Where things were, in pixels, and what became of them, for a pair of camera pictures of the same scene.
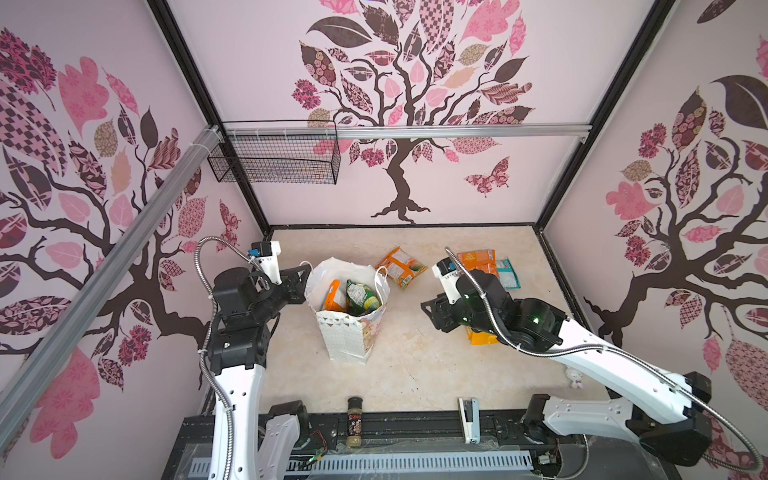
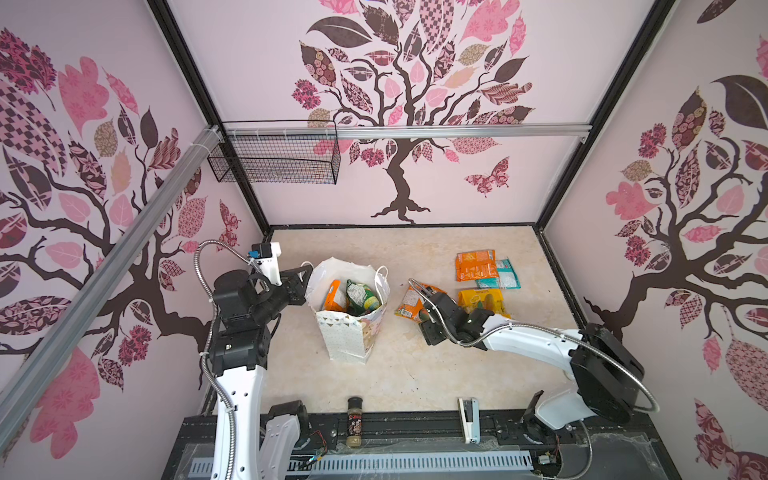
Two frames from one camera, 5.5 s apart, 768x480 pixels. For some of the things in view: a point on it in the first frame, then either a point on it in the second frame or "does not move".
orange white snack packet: x=401 y=267 → x=412 y=305
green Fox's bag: x=360 y=300 does not move
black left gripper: x=296 y=284 does not move
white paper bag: x=349 y=337 does not move
